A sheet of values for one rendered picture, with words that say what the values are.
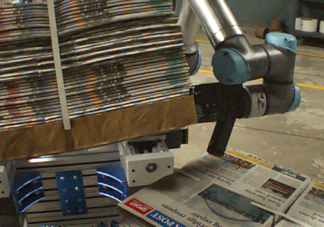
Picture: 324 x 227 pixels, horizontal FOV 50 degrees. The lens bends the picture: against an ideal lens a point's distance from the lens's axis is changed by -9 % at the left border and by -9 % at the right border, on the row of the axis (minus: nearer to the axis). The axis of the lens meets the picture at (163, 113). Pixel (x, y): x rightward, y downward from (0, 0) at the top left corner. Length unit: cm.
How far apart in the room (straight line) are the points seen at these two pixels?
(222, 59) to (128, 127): 28
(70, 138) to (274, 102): 49
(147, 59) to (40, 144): 20
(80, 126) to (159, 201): 32
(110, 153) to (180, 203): 45
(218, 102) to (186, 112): 23
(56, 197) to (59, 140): 74
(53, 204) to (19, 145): 75
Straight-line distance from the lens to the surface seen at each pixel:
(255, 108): 83
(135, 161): 106
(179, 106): 55
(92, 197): 127
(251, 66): 75
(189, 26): 111
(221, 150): 81
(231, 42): 76
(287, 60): 84
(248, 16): 725
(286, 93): 87
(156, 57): 55
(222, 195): 82
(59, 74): 53
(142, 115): 54
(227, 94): 82
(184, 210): 77
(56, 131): 54
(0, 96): 56
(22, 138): 54
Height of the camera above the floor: 130
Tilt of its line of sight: 23 degrees down
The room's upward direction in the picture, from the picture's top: straight up
